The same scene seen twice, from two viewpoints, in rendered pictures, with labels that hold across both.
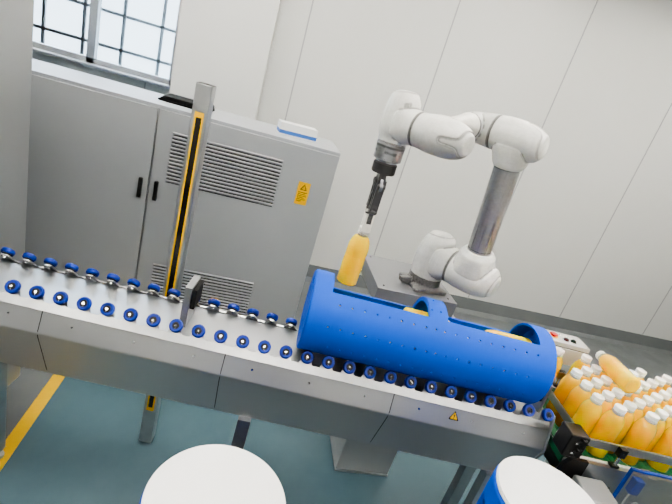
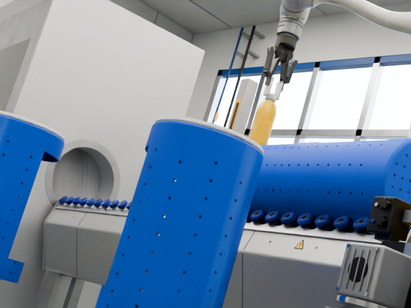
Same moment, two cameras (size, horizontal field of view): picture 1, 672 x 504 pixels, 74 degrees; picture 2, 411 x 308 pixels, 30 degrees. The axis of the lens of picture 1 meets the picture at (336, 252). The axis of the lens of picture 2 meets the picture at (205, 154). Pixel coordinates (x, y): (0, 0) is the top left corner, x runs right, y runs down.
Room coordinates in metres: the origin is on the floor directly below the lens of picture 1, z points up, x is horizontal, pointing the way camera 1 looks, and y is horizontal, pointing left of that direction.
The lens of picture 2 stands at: (0.10, -2.36, 0.61)
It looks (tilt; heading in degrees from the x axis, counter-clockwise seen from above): 12 degrees up; 64
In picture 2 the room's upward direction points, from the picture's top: 16 degrees clockwise
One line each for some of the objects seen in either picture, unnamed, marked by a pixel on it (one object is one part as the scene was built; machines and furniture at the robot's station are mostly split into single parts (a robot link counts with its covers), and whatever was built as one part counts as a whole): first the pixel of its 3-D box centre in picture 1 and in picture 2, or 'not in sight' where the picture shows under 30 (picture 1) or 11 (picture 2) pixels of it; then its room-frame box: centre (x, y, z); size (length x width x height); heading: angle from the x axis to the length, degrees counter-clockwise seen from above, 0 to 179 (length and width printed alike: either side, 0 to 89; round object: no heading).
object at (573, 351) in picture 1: (558, 347); not in sight; (1.81, -1.07, 1.05); 0.20 x 0.10 x 0.10; 96
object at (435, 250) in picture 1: (436, 254); not in sight; (1.99, -0.45, 1.24); 0.18 x 0.16 x 0.22; 55
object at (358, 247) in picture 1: (354, 257); (263, 123); (1.40, -0.07, 1.32); 0.07 x 0.07 x 0.19
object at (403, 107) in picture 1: (403, 118); (296, 2); (1.39, -0.08, 1.79); 0.13 x 0.11 x 0.16; 54
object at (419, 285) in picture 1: (420, 279); not in sight; (1.98, -0.42, 1.10); 0.22 x 0.18 x 0.06; 115
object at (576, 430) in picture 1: (569, 440); (391, 221); (1.30, -0.96, 0.95); 0.10 x 0.07 x 0.10; 6
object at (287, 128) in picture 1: (297, 130); not in sight; (2.91, 0.47, 1.48); 0.24 x 0.12 x 0.08; 111
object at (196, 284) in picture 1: (191, 301); not in sight; (1.36, 0.43, 1.00); 0.10 x 0.04 x 0.15; 6
